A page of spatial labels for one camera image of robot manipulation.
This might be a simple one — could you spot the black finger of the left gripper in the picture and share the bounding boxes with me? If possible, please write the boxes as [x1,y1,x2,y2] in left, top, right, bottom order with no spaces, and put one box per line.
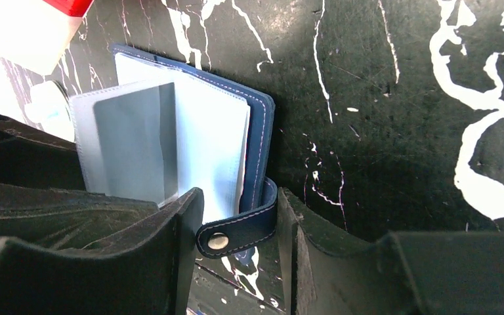
[0,114,158,250]

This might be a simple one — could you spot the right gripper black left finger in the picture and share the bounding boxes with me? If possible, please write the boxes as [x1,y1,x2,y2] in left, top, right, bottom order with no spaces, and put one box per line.
[0,188,203,314]

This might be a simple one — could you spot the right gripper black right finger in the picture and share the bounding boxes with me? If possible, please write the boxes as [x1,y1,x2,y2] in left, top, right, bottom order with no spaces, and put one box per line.
[276,188,504,314]

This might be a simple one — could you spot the blue toothbrush blister pack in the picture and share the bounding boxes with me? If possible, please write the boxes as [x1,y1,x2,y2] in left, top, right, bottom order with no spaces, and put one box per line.
[24,81,75,142]

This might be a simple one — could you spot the grey card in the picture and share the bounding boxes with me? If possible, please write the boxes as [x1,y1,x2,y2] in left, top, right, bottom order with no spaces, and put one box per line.
[93,83,178,203]

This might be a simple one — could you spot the navy blue card holder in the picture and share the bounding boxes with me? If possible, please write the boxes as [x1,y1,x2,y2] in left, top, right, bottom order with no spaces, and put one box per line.
[70,45,277,265]

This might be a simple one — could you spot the white plastic bin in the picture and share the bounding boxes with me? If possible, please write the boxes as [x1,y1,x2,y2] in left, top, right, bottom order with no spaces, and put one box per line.
[0,1,84,75]

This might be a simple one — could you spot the red plastic bin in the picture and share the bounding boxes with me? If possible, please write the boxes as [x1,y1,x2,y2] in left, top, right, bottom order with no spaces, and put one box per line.
[44,0,93,17]

